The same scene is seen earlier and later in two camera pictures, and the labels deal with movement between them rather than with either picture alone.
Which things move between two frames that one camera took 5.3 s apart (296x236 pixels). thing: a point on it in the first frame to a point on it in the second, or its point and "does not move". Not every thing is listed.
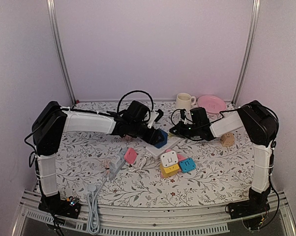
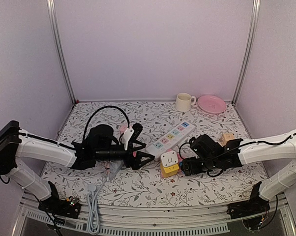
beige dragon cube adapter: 227,139 does not move
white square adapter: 169,158 does not move
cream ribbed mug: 185,101 does not move
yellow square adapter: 168,171 does not move
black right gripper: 180,129 to 194,169
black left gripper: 154,135 to 140,155
